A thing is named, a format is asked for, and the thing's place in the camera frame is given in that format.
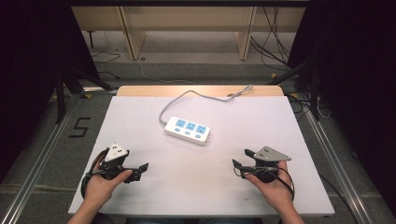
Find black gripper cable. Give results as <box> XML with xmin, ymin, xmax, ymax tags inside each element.
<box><xmin>233</xmin><ymin>165</ymin><xmax>296</xmax><ymax>203</ymax></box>
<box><xmin>79</xmin><ymin>148</ymin><xmax>109</xmax><ymax>201</ymax></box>

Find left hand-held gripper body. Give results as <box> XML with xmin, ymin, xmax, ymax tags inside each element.
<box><xmin>98</xmin><ymin>142</ymin><xmax>135</xmax><ymax>182</ymax></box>

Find white table cover board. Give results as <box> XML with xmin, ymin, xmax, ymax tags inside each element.
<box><xmin>67</xmin><ymin>95</ymin><xmax>336</xmax><ymax>217</ymax></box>

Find bundle of black floor cables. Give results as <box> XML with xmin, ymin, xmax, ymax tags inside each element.
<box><xmin>249</xmin><ymin>6</ymin><xmax>293</xmax><ymax>72</ymax></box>

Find black metal stand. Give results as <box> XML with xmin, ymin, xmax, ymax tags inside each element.
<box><xmin>53</xmin><ymin>63</ymin><xmax>115</xmax><ymax>125</ymax></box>
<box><xmin>266</xmin><ymin>57</ymin><xmax>322</xmax><ymax>121</ymax></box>

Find light wooden desk frame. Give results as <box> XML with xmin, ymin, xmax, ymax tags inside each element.
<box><xmin>71</xmin><ymin>6</ymin><xmax>308</xmax><ymax>62</ymax></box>

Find aluminium floor rail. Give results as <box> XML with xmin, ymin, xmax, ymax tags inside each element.
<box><xmin>302</xmin><ymin>106</ymin><xmax>376</xmax><ymax>224</ymax></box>
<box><xmin>0</xmin><ymin>92</ymin><xmax>82</xmax><ymax>224</ymax></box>

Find white power strip blue sockets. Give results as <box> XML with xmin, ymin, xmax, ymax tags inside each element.
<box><xmin>163</xmin><ymin>116</ymin><xmax>212</xmax><ymax>147</ymax></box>

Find person's left hand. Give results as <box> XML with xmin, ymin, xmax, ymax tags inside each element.
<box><xmin>83</xmin><ymin>160</ymin><xmax>134</xmax><ymax>208</ymax></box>

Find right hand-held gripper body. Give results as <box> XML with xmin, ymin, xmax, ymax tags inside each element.
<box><xmin>252</xmin><ymin>146</ymin><xmax>293</xmax><ymax>184</ymax></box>

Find person's right hand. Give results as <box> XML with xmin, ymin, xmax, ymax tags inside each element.
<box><xmin>244</xmin><ymin>160</ymin><xmax>296</xmax><ymax>213</ymax></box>

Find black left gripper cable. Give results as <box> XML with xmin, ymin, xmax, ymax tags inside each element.
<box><xmin>79</xmin><ymin>148</ymin><xmax>109</xmax><ymax>201</ymax></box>

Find thin black floor cable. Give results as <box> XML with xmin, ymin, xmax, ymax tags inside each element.
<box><xmin>89</xmin><ymin>49</ymin><xmax>121</xmax><ymax>80</ymax></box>

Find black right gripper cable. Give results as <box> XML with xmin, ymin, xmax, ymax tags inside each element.
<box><xmin>233</xmin><ymin>165</ymin><xmax>296</xmax><ymax>203</ymax></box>

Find white floor cable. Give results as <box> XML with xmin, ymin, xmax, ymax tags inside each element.
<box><xmin>135</xmin><ymin>57</ymin><xmax>194</xmax><ymax>86</ymax></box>

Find dark curtain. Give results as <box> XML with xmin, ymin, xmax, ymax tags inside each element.
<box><xmin>287</xmin><ymin>0</ymin><xmax>396</xmax><ymax>217</ymax></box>
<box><xmin>0</xmin><ymin>0</ymin><xmax>101</xmax><ymax>183</ymax></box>

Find tangled floor cables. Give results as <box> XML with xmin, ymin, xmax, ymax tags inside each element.
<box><xmin>287</xmin><ymin>91</ymin><xmax>332</xmax><ymax>121</ymax></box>

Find grey power strip cable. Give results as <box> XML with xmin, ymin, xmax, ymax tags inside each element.
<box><xmin>158</xmin><ymin>84</ymin><xmax>254</xmax><ymax>127</ymax></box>

